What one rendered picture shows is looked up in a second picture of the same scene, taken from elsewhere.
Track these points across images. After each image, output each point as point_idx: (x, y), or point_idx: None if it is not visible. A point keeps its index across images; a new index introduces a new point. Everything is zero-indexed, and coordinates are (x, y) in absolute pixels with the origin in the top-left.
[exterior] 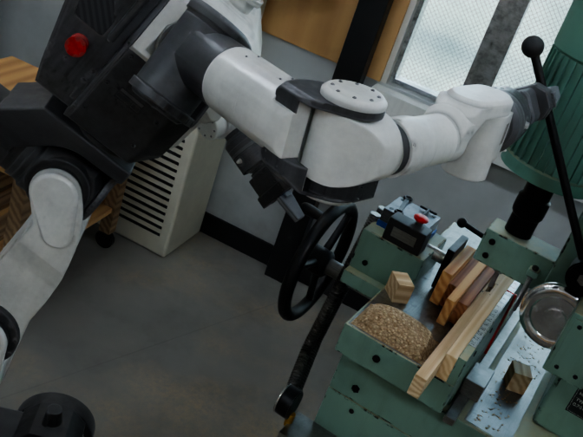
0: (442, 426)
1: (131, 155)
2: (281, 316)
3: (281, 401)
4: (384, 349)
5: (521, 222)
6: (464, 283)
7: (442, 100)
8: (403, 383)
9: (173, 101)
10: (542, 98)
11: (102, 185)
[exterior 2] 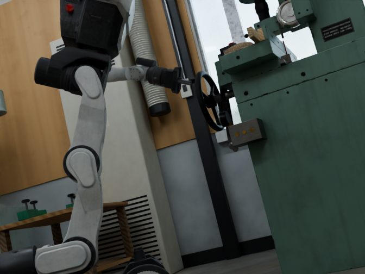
0: (284, 72)
1: (106, 42)
2: (207, 118)
3: (220, 115)
4: (238, 51)
5: (262, 12)
6: None
7: None
8: (253, 55)
9: None
10: None
11: (102, 74)
